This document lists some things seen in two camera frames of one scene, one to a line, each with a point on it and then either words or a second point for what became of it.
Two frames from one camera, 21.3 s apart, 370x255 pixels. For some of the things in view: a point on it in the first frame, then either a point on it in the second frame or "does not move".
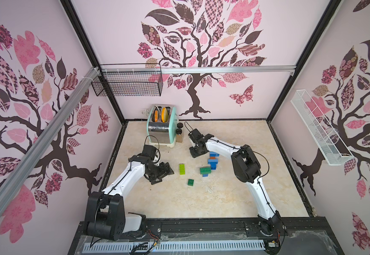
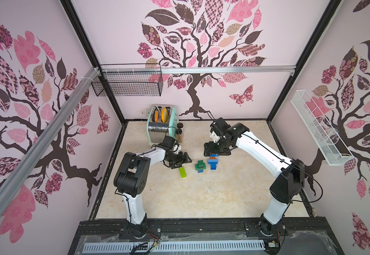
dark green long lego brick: [205, 170] → [200, 167]
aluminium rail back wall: [197, 68] does not move
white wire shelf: [325, 137] does not move
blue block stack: [212, 161] does not move
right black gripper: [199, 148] → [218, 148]
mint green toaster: [162, 125] does not move
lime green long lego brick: [182, 169] does not move
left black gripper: [164, 171] → [181, 161]
